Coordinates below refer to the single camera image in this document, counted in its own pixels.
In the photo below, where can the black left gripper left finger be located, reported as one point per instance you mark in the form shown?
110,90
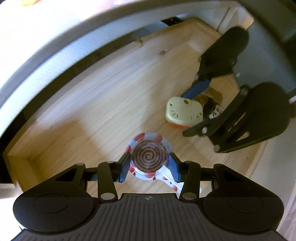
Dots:
110,172

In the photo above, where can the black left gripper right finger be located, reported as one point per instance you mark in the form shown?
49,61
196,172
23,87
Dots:
187,172

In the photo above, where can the orange plastic pumpkin half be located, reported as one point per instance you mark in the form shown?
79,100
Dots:
29,2

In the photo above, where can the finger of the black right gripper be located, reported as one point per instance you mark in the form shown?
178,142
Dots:
203,127
197,87

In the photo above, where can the swirl lollipop candy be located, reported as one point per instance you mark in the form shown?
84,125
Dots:
149,154

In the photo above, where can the wooden drawer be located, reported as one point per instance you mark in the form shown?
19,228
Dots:
93,117

